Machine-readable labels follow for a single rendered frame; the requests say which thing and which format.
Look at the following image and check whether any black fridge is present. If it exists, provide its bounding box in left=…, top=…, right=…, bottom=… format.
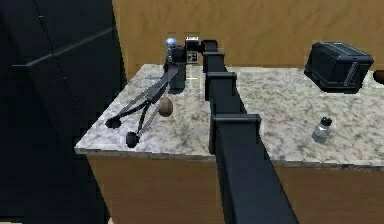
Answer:
left=0, top=0, right=128, bottom=224

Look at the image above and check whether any black toaster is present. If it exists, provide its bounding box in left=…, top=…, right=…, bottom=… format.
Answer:
left=303, top=41, right=375, bottom=95

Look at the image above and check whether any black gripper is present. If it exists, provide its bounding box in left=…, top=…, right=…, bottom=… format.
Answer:
left=145, top=36, right=188, bottom=103

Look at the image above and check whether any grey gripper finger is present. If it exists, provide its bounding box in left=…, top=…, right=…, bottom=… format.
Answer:
left=104, top=93, right=152, bottom=130
left=125, top=101, right=162, bottom=149

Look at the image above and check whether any brown egg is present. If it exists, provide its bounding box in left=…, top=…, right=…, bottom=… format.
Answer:
left=157, top=96, right=174, bottom=118

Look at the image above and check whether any black fridge handle bar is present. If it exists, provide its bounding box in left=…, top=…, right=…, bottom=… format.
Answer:
left=11, top=26, right=115, bottom=72

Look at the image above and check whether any clear bottle with black cap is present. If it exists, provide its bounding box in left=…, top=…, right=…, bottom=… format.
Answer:
left=311, top=116, right=334, bottom=145

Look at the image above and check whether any wooden counter with marble top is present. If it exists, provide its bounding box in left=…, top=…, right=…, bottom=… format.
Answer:
left=74, top=62, right=384, bottom=224

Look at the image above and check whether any dark brown round object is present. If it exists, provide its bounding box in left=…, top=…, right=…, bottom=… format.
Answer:
left=372, top=69, right=384, bottom=85

